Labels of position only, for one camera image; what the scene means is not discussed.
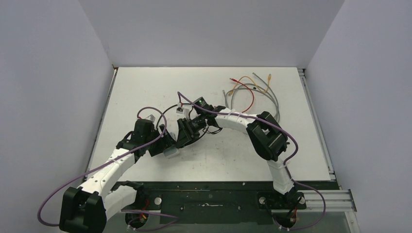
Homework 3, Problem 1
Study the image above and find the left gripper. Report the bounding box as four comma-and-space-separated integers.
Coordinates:
144, 125, 176, 156

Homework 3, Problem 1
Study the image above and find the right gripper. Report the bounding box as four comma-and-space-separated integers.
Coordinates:
176, 114, 206, 149

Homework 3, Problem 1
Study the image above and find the black ethernet cable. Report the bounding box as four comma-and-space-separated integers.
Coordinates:
160, 103, 223, 136

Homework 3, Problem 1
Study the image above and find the white network switch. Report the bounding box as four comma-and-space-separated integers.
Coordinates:
163, 146, 179, 159

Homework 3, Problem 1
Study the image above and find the yellow ethernet cable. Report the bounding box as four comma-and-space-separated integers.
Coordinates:
227, 74, 273, 97

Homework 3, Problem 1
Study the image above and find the red ethernet cable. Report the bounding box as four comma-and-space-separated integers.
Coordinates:
229, 78, 255, 113

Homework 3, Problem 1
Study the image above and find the grey ethernet cable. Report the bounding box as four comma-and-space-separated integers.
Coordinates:
222, 72, 281, 123

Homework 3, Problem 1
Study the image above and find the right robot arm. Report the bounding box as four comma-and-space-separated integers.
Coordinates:
175, 97, 294, 208

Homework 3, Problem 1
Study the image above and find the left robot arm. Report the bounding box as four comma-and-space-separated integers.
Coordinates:
58, 119, 168, 233

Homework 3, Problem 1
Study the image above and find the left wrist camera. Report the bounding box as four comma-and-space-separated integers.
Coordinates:
144, 115, 156, 122

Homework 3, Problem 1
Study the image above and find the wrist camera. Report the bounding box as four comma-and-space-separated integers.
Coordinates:
144, 115, 156, 122
176, 104, 192, 119

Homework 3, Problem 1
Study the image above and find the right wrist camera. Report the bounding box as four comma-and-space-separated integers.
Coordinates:
176, 104, 192, 119

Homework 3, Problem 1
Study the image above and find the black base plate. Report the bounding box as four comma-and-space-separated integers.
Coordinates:
124, 182, 338, 228

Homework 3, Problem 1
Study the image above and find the aluminium rail frame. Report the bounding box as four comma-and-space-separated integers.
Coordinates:
67, 189, 357, 214

